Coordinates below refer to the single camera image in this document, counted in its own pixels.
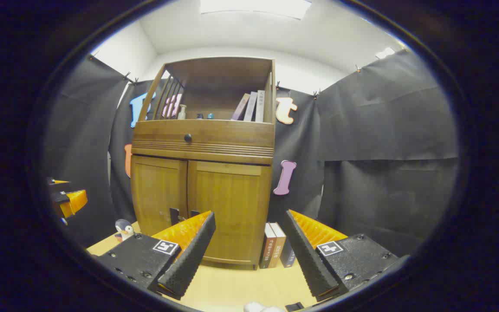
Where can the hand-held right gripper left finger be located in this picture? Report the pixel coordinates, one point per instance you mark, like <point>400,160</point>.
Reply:
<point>189,255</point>

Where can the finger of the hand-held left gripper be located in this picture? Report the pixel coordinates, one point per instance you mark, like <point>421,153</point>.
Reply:
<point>59,185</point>
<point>74,203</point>

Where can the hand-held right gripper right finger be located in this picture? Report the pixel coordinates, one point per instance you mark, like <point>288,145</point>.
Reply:
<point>308,255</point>

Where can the wooden shoe cabinet door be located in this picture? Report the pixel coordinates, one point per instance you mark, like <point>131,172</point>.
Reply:
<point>158,195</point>
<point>236,203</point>

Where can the wooden double-door shoe cabinet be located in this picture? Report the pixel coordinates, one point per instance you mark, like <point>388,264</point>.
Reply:
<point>215,73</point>

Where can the wooden cabinet drawer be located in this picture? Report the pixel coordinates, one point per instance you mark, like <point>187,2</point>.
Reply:
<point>232,134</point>

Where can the dark blue book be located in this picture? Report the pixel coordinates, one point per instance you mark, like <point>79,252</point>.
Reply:
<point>288,255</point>

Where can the light brown book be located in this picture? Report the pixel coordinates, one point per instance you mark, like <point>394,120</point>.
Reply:
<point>277,245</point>

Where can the dark brown book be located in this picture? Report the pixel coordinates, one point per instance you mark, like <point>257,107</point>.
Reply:
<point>267,247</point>

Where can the penguin plush toy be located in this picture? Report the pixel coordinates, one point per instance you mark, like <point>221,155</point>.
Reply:
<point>124,229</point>

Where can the beige pump bottle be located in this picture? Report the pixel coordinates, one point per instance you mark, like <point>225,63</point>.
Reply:
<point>182,113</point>

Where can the black backdrop cloth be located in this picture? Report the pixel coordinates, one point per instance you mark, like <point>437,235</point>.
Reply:
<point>383,130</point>

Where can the white book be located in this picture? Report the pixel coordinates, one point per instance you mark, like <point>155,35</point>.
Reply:
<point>260,106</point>

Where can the pink book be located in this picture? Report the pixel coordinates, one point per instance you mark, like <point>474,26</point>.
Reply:
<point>241,106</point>

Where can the grey book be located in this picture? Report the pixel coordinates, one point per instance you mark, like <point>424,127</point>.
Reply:
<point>251,106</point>

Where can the small ceiling light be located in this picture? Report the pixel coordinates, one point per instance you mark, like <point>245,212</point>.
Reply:
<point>384,53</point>

